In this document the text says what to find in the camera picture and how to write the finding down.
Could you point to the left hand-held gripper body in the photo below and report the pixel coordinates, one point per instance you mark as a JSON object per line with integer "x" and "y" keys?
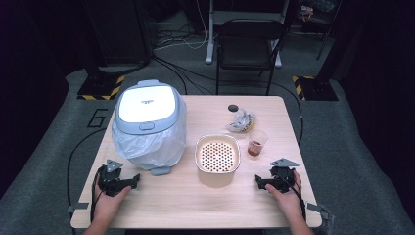
{"x": 109, "y": 182}

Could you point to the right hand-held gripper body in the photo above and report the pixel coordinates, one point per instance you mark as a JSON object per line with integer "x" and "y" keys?
{"x": 282, "y": 178}

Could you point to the white plastic bin bag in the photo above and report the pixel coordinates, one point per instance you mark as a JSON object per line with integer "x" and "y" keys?
{"x": 153, "y": 147}

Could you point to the clear plastic cup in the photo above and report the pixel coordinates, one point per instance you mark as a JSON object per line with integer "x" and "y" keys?
{"x": 257, "y": 143}

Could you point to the beige container with perforated strainer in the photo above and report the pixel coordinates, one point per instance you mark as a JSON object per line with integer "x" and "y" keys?
{"x": 217, "y": 156}

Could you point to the white and grey pedal bin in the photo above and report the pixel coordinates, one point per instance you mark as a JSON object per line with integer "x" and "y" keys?
{"x": 147, "y": 104}

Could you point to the person's left hand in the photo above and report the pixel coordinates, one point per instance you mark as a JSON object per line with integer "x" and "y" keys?
{"x": 107, "y": 205}

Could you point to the person's right hand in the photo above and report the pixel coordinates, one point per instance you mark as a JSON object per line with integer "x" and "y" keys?
{"x": 290, "y": 200}

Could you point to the grey tape strip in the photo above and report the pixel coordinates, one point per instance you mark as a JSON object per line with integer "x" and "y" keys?
{"x": 77, "y": 207}
{"x": 318, "y": 209}

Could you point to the small dark round lid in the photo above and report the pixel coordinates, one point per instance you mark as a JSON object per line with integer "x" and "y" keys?
{"x": 233, "y": 108}

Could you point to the black stand with striped base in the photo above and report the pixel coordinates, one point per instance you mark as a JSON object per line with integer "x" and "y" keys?
{"x": 98, "y": 88}
{"x": 318, "y": 89}

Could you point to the black folding chair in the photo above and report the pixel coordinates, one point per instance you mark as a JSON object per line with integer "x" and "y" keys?
{"x": 249, "y": 45}

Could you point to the black cabinet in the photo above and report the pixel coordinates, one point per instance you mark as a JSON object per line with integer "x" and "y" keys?
{"x": 124, "y": 32}

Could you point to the white metal desk frame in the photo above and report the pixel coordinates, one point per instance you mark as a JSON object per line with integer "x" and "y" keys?
{"x": 208, "y": 39}

